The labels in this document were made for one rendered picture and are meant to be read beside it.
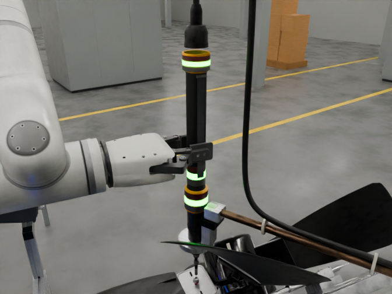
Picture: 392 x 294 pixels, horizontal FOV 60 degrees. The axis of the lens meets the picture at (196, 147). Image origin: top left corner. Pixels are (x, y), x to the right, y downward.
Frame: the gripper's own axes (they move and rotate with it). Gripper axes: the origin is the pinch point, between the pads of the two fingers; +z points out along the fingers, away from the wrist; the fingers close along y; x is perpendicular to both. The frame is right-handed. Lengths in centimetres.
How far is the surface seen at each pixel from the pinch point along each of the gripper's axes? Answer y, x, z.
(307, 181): -178, -152, 199
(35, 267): -52, -59, -36
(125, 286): -7.7, -34.3, -13.7
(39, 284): -50, -65, -36
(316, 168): -197, -152, 227
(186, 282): -1.4, -32.0, -1.8
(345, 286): 10.1, -36.7, 32.2
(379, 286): 12, -38, 41
